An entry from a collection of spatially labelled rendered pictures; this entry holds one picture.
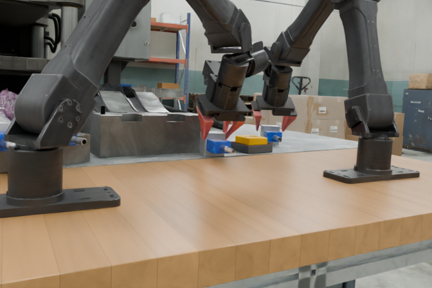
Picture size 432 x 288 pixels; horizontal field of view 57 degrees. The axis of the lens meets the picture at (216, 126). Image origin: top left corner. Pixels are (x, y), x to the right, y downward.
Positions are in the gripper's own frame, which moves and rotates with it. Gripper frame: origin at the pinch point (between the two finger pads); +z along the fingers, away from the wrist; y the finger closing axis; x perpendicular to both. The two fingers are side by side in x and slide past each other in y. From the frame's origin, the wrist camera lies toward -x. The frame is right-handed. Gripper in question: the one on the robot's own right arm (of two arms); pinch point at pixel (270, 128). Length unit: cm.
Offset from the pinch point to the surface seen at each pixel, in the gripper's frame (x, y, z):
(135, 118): 17.5, 37.2, -13.7
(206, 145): 23.1, 21.0, -10.6
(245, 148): 18.1, 10.8, -6.1
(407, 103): -509, -407, 288
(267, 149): 16.7, 4.7, -5.0
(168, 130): 19.6, 29.6, -12.0
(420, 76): -514, -415, 234
